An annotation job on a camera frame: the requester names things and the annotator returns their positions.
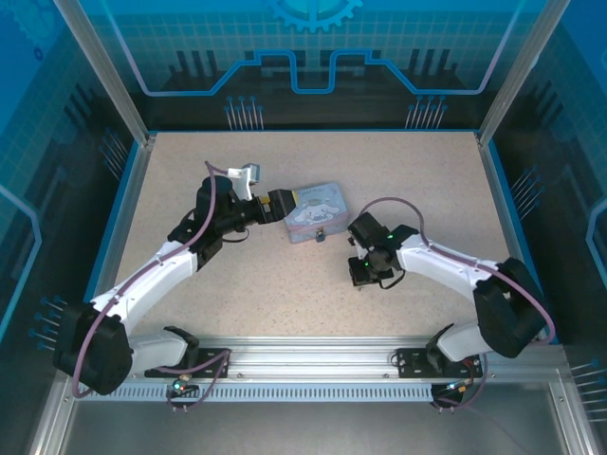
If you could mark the aluminium side rail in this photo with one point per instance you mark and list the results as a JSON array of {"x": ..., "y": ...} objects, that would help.
[
  {"x": 512, "y": 227},
  {"x": 123, "y": 227}
]

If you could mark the aluminium frame post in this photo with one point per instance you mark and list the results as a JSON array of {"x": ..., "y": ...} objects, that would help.
[
  {"x": 521, "y": 66},
  {"x": 102, "y": 66}
]

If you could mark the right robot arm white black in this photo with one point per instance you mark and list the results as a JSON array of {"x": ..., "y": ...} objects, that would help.
[{"x": 498, "y": 308}]

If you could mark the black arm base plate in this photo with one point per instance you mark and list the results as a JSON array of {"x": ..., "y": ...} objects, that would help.
[
  {"x": 208, "y": 362},
  {"x": 412, "y": 362}
]

